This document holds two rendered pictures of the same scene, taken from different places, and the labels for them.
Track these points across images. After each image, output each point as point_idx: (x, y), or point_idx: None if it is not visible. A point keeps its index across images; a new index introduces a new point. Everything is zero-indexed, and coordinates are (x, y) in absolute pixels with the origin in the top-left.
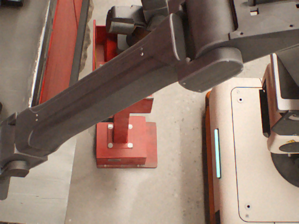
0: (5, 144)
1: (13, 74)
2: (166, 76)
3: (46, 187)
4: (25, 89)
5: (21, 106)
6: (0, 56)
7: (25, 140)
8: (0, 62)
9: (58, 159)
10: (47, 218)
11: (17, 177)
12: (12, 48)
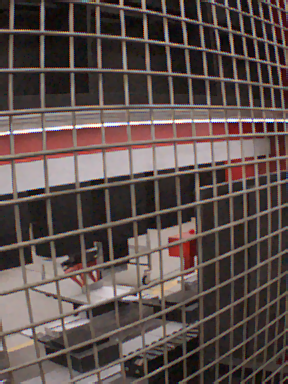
0: None
1: (29, 353)
2: None
3: (64, 282)
4: (30, 347)
5: (42, 343)
6: (25, 361)
7: None
8: (30, 359)
9: (47, 285)
10: (76, 277)
11: (74, 286)
12: (13, 361)
